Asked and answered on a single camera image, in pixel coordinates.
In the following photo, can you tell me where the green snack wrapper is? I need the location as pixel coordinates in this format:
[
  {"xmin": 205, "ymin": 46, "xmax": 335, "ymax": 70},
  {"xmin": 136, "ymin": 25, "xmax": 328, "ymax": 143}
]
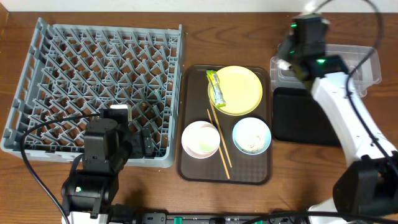
[{"xmin": 206, "ymin": 70, "xmax": 226, "ymax": 108}]

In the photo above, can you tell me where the yellow plate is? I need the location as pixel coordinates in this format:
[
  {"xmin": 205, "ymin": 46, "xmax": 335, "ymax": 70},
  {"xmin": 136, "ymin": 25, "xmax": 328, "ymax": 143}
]
[{"xmin": 216, "ymin": 66, "xmax": 262, "ymax": 116}]

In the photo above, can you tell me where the light blue bowl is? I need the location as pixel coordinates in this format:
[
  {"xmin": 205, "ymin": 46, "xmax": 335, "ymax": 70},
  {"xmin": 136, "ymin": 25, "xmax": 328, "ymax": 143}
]
[{"xmin": 232, "ymin": 117, "xmax": 272, "ymax": 156}]

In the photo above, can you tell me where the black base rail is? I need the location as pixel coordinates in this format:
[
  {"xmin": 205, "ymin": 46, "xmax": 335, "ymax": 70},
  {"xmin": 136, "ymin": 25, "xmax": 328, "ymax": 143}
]
[{"xmin": 107, "ymin": 212, "xmax": 312, "ymax": 224}]

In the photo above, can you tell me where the wooden chopstick left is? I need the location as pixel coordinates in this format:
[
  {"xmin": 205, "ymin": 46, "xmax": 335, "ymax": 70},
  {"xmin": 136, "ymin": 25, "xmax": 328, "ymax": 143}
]
[{"xmin": 206, "ymin": 108, "xmax": 231, "ymax": 180}]

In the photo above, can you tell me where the black waste tray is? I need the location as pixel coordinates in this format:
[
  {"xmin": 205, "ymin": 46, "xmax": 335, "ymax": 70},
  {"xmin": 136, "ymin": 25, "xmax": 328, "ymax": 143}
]
[{"xmin": 272, "ymin": 87, "xmax": 340, "ymax": 146}]

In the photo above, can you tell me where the grey dishwasher rack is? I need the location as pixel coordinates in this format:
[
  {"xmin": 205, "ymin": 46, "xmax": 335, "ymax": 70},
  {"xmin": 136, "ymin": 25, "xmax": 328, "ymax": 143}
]
[{"xmin": 1, "ymin": 19, "xmax": 184, "ymax": 168}]

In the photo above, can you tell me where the wooden chopstick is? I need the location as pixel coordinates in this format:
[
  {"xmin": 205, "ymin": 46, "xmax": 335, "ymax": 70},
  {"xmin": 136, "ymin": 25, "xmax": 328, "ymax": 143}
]
[
  {"xmin": 206, "ymin": 108, "xmax": 231, "ymax": 180},
  {"xmin": 209, "ymin": 100, "xmax": 233, "ymax": 168}
]

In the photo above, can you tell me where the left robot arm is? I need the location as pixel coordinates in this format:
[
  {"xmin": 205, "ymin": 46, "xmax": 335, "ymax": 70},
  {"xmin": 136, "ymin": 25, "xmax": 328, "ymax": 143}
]
[{"xmin": 62, "ymin": 118, "xmax": 154, "ymax": 223}]

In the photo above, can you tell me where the wooden chopstick right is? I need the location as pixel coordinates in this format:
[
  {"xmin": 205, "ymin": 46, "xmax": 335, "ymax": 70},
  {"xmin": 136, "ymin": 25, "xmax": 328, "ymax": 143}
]
[{"xmin": 209, "ymin": 100, "xmax": 233, "ymax": 168}]

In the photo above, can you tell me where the white pink bowl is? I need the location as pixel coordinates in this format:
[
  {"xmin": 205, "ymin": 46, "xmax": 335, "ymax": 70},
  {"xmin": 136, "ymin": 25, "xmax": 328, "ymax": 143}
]
[{"xmin": 181, "ymin": 121, "xmax": 221, "ymax": 159}]

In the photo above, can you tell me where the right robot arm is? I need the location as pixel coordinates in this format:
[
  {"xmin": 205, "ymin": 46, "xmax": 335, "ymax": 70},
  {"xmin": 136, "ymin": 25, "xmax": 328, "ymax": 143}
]
[{"xmin": 277, "ymin": 34, "xmax": 397, "ymax": 223}]

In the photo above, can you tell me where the brown serving tray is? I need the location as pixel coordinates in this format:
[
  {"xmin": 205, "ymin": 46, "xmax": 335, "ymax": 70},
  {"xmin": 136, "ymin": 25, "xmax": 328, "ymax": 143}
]
[{"xmin": 175, "ymin": 65, "xmax": 272, "ymax": 185}]

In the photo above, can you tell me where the clear plastic bin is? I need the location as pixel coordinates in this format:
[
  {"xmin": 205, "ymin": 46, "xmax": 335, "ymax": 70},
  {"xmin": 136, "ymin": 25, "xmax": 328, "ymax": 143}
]
[{"xmin": 270, "ymin": 44, "xmax": 382, "ymax": 97}]

